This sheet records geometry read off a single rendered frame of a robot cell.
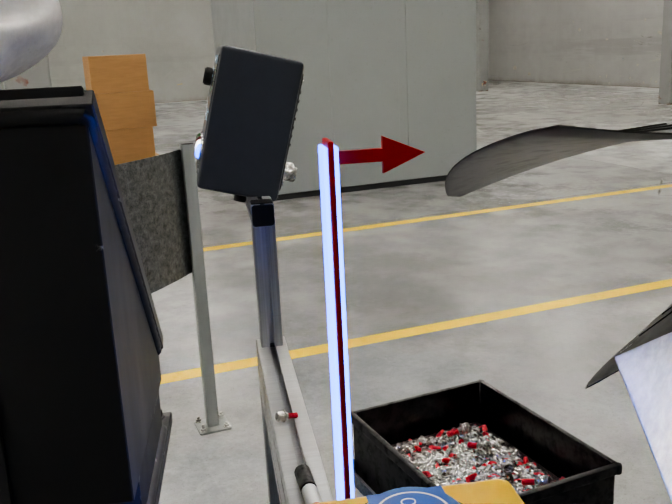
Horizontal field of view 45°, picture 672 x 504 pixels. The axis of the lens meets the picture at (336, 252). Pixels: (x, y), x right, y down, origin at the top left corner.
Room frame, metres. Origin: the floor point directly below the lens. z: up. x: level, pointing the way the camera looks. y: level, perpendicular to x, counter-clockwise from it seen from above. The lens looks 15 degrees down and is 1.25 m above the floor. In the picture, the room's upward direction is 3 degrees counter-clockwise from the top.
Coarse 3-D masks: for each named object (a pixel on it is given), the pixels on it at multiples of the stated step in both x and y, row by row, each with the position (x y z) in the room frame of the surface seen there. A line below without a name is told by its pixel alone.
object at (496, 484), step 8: (488, 480) 0.30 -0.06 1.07; (496, 480) 0.30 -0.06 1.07; (504, 480) 0.30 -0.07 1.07; (448, 488) 0.30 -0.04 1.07; (456, 488) 0.30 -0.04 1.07; (464, 488) 0.30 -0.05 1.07; (472, 488) 0.30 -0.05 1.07; (480, 488) 0.30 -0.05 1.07; (488, 488) 0.30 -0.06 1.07; (496, 488) 0.29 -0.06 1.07; (504, 488) 0.29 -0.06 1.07; (512, 488) 0.30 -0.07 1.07; (456, 496) 0.29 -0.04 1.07; (464, 496) 0.29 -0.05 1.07; (472, 496) 0.29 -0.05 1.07; (480, 496) 0.29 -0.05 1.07; (488, 496) 0.29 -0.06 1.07; (496, 496) 0.29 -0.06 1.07; (504, 496) 0.29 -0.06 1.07; (512, 496) 0.29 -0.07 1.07
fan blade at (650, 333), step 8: (664, 312) 0.74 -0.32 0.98; (656, 320) 0.74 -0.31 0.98; (664, 320) 0.71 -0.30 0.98; (648, 328) 0.74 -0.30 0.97; (656, 328) 0.71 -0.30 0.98; (664, 328) 0.69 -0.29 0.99; (640, 336) 0.74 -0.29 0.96; (648, 336) 0.71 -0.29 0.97; (656, 336) 0.69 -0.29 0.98; (640, 344) 0.70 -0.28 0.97; (600, 368) 0.75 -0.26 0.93; (608, 368) 0.71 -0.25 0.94; (616, 368) 0.69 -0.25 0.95; (600, 376) 0.70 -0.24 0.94; (608, 376) 0.69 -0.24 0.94; (592, 384) 0.69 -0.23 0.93
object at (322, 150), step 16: (320, 144) 0.52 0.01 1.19; (320, 160) 0.51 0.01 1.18; (320, 176) 0.52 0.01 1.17; (320, 192) 0.52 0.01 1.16; (336, 336) 0.50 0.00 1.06; (336, 352) 0.50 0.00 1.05; (336, 368) 0.50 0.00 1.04; (336, 384) 0.50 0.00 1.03; (336, 400) 0.50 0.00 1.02; (336, 416) 0.50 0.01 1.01; (336, 432) 0.51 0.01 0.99; (336, 448) 0.51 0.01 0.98; (336, 464) 0.51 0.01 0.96; (336, 480) 0.52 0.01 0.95
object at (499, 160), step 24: (504, 144) 0.47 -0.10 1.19; (528, 144) 0.48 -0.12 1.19; (552, 144) 0.48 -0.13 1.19; (576, 144) 0.49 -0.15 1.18; (600, 144) 0.51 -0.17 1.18; (456, 168) 0.55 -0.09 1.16; (480, 168) 0.56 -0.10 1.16; (504, 168) 0.59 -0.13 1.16; (528, 168) 0.63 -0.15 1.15; (456, 192) 0.63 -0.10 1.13
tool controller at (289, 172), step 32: (224, 64) 1.07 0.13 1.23; (256, 64) 1.08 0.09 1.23; (288, 64) 1.08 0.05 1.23; (224, 96) 1.07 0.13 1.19; (256, 96) 1.08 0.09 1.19; (288, 96) 1.08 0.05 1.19; (224, 128) 1.07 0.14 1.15; (256, 128) 1.08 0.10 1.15; (288, 128) 1.08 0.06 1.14; (224, 160) 1.07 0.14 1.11; (256, 160) 1.08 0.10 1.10; (224, 192) 1.07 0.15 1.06; (256, 192) 1.08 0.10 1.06
